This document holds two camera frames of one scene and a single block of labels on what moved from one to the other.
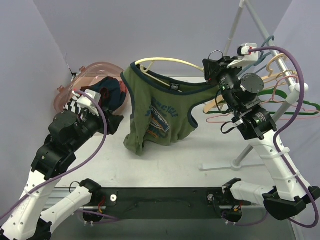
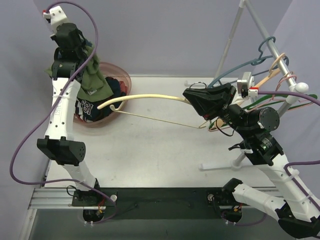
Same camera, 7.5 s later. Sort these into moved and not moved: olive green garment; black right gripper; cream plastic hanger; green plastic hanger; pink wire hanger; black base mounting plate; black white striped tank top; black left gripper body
Moved: olive green garment; pink wire hanger; black right gripper; cream plastic hanger; green plastic hanger; black left gripper body
Not moved: black white striped tank top; black base mounting plate
